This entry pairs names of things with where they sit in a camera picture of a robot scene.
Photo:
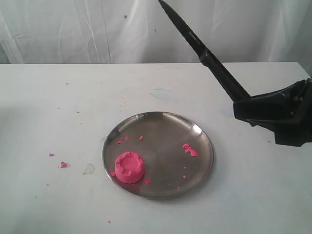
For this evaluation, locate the pink dough smear on plate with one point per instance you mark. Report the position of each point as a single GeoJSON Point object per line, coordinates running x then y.
{"type": "Point", "coordinates": [188, 149]}

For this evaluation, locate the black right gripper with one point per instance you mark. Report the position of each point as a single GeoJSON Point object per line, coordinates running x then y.
{"type": "Point", "coordinates": [270, 110]}

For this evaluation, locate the large pink dough crumb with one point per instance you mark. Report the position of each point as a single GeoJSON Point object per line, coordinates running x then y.
{"type": "Point", "coordinates": [63, 165]}

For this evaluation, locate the white backdrop curtain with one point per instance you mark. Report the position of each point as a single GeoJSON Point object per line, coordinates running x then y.
{"type": "Point", "coordinates": [139, 31]}

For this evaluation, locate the black knife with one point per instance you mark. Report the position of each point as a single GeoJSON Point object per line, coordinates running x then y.
{"type": "Point", "coordinates": [231, 86]}

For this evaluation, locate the round steel plate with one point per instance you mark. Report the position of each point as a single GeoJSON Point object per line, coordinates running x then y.
{"type": "Point", "coordinates": [158, 137]}

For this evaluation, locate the pink clay piece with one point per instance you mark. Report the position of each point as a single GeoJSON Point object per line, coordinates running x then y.
{"type": "Point", "coordinates": [129, 167]}

